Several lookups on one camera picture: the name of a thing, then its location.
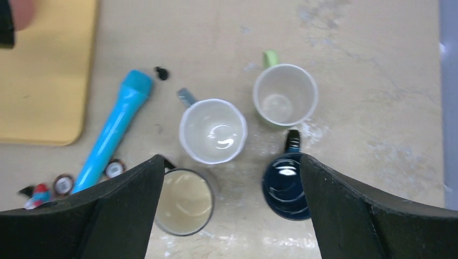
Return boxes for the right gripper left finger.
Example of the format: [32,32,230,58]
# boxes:
[1,155,165,258]

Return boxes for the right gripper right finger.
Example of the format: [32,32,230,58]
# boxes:
[300,155,457,258]

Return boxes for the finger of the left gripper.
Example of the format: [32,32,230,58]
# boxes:
[0,0,15,49]

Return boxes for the cream mug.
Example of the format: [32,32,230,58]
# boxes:
[154,158,219,236]

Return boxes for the dark blue mug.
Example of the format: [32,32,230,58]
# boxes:
[261,129,311,221]

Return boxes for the grey mug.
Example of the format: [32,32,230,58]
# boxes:
[177,87,248,165]

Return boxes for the light green mug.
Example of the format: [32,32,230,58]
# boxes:
[253,50,319,127]

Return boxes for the pink mug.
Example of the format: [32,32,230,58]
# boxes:
[9,0,37,31]

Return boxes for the poker chip by microphone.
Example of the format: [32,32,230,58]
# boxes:
[103,159,126,179]

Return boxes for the yellow tray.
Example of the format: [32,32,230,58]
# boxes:
[1,0,99,146]

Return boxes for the poker chip 100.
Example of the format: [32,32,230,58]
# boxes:
[52,174,75,197]

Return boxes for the blue toy microphone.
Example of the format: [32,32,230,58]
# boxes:
[71,70,153,194]

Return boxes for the black chess piece near microphone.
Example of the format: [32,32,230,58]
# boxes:
[154,66,170,81]

